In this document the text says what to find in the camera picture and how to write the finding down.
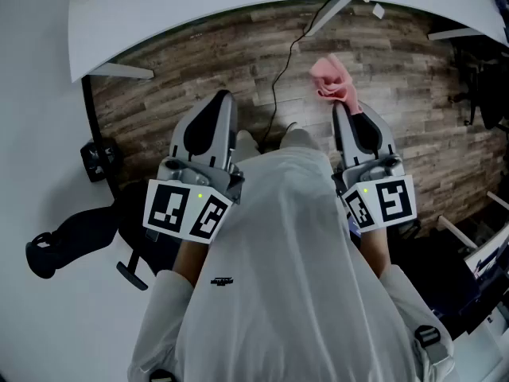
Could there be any person's right forearm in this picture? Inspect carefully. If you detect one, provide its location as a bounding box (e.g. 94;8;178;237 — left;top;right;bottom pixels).
356;223;394;282

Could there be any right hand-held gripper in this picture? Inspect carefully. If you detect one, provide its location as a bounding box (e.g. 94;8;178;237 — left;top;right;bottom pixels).
332;102;418;234

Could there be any white and black machine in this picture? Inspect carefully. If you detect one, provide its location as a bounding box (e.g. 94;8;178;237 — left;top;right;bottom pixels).
463;228;509;333

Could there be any pink cloth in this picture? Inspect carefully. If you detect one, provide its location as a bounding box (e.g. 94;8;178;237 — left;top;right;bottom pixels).
309;53;363;115

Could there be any black box device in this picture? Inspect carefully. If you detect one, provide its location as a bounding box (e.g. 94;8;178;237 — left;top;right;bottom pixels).
80;137;122;183

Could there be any black office chair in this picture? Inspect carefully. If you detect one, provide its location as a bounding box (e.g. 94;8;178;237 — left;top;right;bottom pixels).
451;45;509;131
25;181;184;292

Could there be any person's right leg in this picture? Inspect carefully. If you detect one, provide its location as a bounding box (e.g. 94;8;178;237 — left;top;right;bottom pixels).
279;127;321;153

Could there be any white frame bar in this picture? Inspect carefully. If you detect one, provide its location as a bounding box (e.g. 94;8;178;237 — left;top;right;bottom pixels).
436;214;480;251
485;190;509;211

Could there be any black touchscreen device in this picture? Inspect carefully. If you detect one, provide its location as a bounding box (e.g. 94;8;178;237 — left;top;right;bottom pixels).
347;212;363;238

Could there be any white desk support beam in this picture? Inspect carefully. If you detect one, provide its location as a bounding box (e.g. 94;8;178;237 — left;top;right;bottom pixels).
89;61;155;80
427;27;484;42

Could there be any white desk leg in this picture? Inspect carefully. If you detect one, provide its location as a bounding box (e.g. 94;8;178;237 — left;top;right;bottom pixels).
306;0;352;36

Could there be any black strap buckle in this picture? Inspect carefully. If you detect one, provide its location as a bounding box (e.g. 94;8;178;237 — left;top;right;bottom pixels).
149;367;181;382
413;324;441;349

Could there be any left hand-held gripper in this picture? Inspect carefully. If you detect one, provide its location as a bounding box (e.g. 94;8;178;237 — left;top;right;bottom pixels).
142;90;246;247

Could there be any person's left forearm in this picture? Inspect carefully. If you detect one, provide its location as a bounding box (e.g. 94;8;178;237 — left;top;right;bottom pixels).
171;235;214;292

